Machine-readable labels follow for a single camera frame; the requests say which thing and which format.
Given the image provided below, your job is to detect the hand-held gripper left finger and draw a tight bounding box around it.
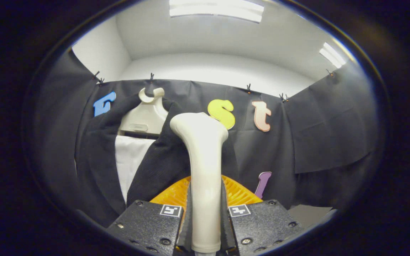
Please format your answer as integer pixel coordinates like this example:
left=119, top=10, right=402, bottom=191
left=106, top=176, right=193, bottom=256

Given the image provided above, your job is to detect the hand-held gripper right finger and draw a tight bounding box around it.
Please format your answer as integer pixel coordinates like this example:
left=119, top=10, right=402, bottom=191
left=221, top=175, right=305, bottom=256

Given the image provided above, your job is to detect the black suit jacket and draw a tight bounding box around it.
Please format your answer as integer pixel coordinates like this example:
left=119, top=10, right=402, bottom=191
left=75, top=93, right=239, bottom=228

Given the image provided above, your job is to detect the white shirt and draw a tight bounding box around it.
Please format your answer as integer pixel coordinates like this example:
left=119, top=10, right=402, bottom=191
left=115, top=135, right=156, bottom=204

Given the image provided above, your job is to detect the white clothes hanger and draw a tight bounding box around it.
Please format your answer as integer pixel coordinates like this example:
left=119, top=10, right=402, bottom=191
left=118, top=87, right=169, bottom=137

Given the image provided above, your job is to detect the black backdrop cloth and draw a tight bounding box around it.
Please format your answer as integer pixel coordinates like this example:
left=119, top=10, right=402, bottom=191
left=31, top=48, right=383, bottom=228

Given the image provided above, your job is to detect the small ceiling light panel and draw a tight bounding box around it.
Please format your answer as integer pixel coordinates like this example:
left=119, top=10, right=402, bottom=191
left=319, top=42, right=346, bottom=69

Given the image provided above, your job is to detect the large ceiling light panel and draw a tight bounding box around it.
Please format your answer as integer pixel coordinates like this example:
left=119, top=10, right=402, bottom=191
left=169, top=0, right=264, bottom=23

